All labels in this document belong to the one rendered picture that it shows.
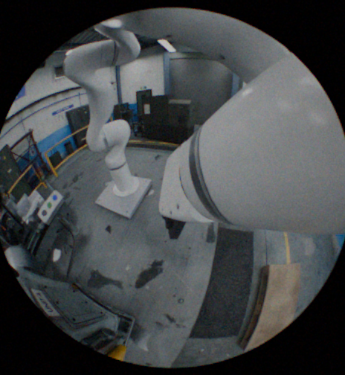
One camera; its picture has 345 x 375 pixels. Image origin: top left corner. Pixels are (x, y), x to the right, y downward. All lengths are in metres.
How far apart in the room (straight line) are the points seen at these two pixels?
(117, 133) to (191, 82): 6.18
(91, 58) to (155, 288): 0.79
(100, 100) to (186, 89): 6.23
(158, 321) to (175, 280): 0.23
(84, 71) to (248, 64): 0.35
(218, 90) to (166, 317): 6.74
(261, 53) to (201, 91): 6.32
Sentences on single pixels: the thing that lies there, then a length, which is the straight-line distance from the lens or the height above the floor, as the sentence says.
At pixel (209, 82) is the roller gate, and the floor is 2.47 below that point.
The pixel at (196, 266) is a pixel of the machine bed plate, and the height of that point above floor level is 0.80.
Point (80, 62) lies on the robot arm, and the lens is 0.38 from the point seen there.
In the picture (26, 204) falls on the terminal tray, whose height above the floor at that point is 1.12.
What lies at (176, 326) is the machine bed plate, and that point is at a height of 0.80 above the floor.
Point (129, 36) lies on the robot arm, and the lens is 0.36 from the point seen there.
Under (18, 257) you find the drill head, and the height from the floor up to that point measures 1.11.
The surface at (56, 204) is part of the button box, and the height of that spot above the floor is 1.05.
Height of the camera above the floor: 1.33
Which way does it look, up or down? 45 degrees down
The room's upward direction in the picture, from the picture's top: straight up
